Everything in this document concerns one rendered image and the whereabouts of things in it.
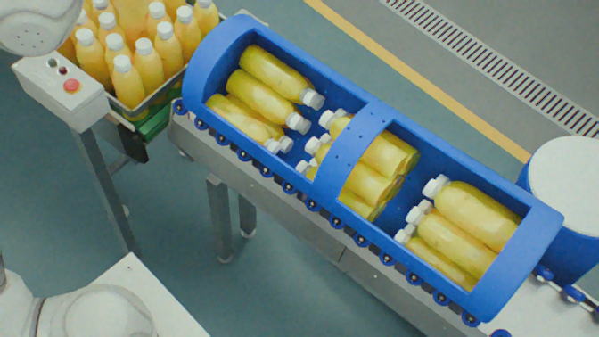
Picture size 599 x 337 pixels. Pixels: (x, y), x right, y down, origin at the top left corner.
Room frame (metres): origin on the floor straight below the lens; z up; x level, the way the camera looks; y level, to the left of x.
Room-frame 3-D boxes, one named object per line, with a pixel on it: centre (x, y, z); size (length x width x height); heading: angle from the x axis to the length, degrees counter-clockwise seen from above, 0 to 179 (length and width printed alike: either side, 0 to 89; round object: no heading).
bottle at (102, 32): (1.15, 0.53, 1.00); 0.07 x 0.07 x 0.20
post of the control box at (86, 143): (0.96, 0.60, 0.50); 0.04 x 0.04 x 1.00; 57
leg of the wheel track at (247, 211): (1.11, 0.18, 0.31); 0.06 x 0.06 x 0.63; 57
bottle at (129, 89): (1.02, 0.46, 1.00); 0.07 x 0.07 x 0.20
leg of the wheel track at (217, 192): (0.99, 0.26, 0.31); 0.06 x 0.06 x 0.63; 57
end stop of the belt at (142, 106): (1.13, 0.34, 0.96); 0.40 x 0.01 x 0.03; 147
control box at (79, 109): (0.96, 0.60, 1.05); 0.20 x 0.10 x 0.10; 57
